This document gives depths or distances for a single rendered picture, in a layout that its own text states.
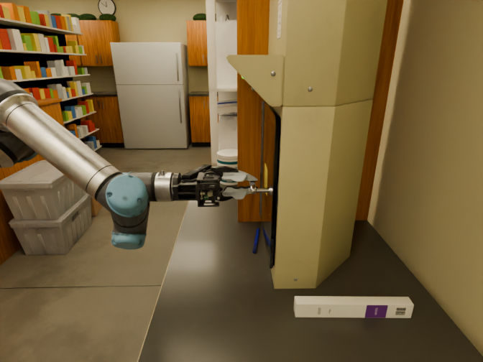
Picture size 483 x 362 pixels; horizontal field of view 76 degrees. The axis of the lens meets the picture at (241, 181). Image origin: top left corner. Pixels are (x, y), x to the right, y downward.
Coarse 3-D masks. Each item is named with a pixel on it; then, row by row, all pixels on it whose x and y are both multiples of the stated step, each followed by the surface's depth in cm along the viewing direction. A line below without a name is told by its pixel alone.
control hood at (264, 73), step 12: (228, 60) 61; (240, 60) 61; (252, 60) 61; (264, 60) 61; (276, 60) 61; (240, 72) 62; (252, 72) 62; (264, 72) 62; (276, 72) 62; (252, 84) 62; (264, 84) 62; (276, 84) 62; (264, 96) 63; (276, 96) 63
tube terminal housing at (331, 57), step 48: (288, 0) 57; (336, 0) 57; (384, 0) 69; (288, 48) 60; (336, 48) 60; (288, 96) 63; (336, 96) 64; (288, 144) 67; (336, 144) 69; (288, 192) 71; (336, 192) 76; (288, 240) 76; (336, 240) 84; (288, 288) 81
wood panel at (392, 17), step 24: (240, 0) 89; (264, 0) 90; (240, 24) 92; (264, 24) 92; (384, 24) 93; (240, 48) 94; (264, 48) 94; (384, 48) 95; (384, 72) 98; (240, 96) 99; (384, 96) 100; (240, 120) 102; (240, 144) 105; (240, 168) 108; (360, 192) 112; (240, 216) 115; (360, 216) 116
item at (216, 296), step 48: (192, 240) 103; (240, 240) 103; (384, 240) 103; (192, 288) 81; (240, 288) 81; (336, 288) 81; (384, 288) 81; (192, 336) 67; (240, 336) 67; (288, 336) 67; (336, 336) 67; (384, 336) 67; (432, 336) 67
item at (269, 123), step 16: (272, 112) 71; (272, 128) 71; (272, 144) 71; (272, 160) 71; (272, 176) 71; (272, 192) 72; (272, 208) 73; (272, 224) 75; (272, 240) 76; (272, 256) 78
